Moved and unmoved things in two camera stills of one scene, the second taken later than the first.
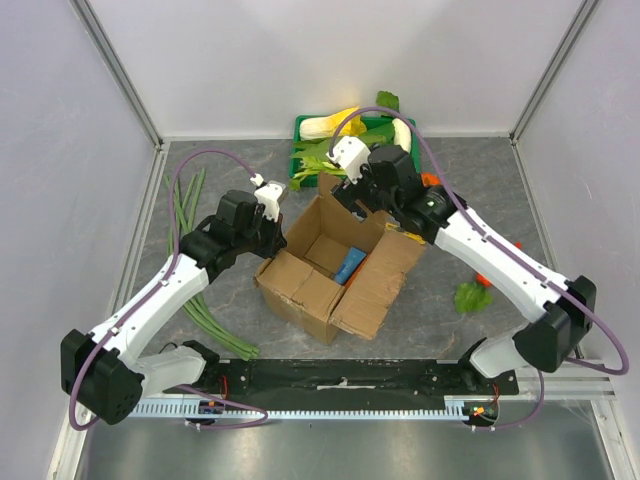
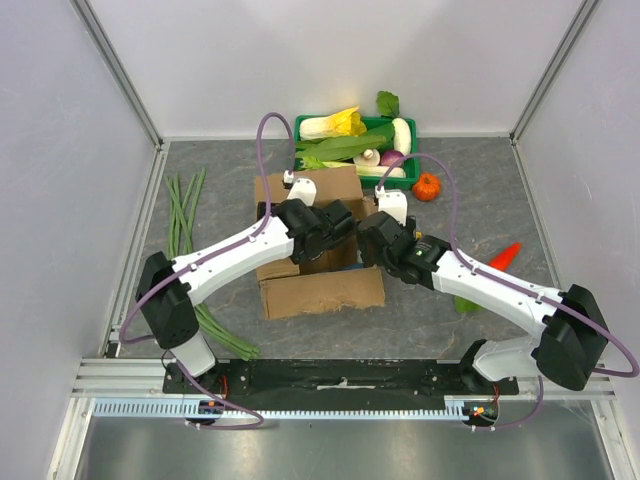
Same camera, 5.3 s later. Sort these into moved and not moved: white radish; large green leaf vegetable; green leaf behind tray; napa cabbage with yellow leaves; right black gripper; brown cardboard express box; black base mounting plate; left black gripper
Moved: right black gripper; brown cardboard express box; left black gripper
Not moved: black base mounting plate; white radish; large green leaf vegetable; napa cabbage with yellow leaves; green leaf behind tray
